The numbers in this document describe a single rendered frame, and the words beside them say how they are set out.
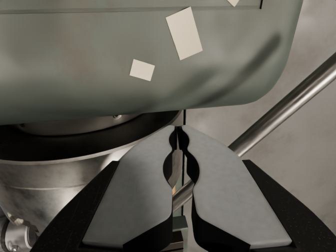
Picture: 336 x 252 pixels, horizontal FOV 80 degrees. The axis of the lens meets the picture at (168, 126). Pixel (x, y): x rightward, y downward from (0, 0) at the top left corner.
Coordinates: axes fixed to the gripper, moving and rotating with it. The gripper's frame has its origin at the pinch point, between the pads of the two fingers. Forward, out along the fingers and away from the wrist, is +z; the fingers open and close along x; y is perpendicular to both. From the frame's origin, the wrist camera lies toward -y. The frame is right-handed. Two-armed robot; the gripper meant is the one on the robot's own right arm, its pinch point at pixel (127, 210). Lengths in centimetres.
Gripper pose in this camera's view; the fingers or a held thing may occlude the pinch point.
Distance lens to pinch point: 51.7
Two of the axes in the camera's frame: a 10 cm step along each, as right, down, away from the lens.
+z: 9.9, -0.8, 1.4
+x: 1.6, 4.8, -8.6
